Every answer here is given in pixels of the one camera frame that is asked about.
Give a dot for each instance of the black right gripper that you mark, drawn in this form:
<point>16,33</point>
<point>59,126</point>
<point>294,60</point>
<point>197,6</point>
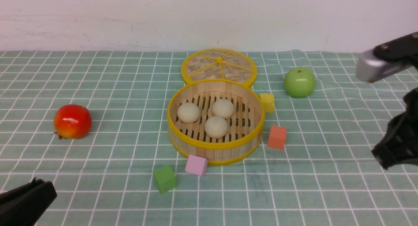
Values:
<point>399,145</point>

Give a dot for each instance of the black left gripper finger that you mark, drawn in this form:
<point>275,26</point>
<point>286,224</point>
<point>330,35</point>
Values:
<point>24,205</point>

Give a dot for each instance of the white bun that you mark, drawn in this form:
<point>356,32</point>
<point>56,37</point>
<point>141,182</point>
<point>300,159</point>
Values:
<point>188,112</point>
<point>223,108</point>
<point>216,127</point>

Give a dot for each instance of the bamboo steamer tray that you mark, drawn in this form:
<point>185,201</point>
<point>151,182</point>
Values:
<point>245,130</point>

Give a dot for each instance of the woven bamboo steamer lid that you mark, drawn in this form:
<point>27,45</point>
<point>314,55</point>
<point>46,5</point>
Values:
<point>217,64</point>

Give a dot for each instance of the red pomegranate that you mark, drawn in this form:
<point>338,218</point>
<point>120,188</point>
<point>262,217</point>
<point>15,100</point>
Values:
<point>72,121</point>

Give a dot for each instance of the green checkered tablecloth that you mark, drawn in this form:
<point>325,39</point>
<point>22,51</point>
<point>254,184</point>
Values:
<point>325,176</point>

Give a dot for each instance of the green apple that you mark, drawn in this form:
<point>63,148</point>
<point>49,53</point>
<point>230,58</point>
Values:
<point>299,82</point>

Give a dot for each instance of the orange cube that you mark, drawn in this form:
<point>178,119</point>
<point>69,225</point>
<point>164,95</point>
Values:
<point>277,137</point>

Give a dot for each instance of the yellow cube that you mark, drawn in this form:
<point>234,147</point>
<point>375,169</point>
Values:
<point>268,102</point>

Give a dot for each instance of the green cube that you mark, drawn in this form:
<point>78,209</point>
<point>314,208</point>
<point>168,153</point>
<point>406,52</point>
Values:
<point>165,179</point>

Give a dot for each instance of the pink cube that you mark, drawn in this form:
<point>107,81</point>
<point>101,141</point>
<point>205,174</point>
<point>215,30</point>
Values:
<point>196,165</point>

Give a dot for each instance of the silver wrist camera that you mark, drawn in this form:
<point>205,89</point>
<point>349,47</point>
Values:
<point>387,59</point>

